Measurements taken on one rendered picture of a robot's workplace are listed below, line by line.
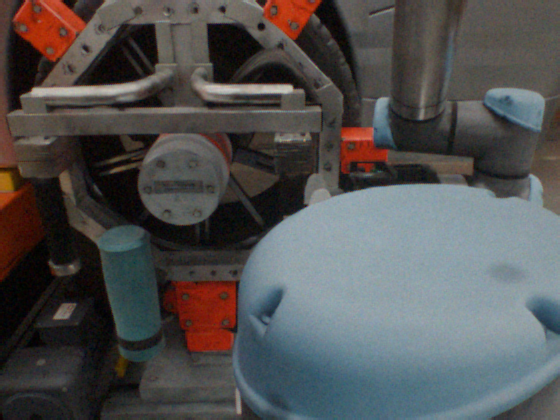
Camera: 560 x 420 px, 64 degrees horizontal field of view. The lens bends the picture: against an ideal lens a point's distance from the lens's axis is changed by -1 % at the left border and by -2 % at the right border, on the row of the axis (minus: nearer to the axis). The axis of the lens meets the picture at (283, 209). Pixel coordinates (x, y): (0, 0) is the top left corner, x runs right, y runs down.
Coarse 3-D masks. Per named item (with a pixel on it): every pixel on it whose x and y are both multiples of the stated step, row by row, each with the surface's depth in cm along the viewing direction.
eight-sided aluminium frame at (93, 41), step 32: (128, 0) 71; (160, 0) 71; (192, 0) 71; (224, 0) 71; (96, 32) 73; (256, 32) 73; (64, 64) 74; (96, 64) 79; (320, 96) 78; (320, 160) 83; (64, 192) 86; (96, 224) 87; (160, 256) 95; (192, 256) 96; (224, 256) 96
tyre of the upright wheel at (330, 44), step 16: (80, 0) 79; (96, 0) 78; (256, 0) 79; (80, 16) 79; (304, 32) 82; (320, 32) 82; (304, 48) 83; (320, 48) 83; (336, 48) 84; (48, 64) 82; (320, 64) 84; (336, 64) 84; (336, 80) 85; (352, 80) 87; (352, 96) 87; (352, 112) 88
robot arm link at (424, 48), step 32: (416, 0) 44; (448, 0) 44; (416, 32) 47; (448, 32) 47; (416, 64) 51; (448, 64) 51; (416, 96) 55; (384, 128) 62; (416, 128) 59; (448, 128) 60
